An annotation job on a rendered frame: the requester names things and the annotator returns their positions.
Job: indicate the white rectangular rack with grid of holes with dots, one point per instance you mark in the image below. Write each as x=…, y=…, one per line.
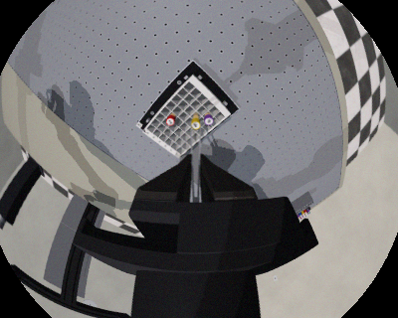
x=182, y=126

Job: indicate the yellow-capped vial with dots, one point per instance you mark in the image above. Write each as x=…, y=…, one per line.
x=195, y=123

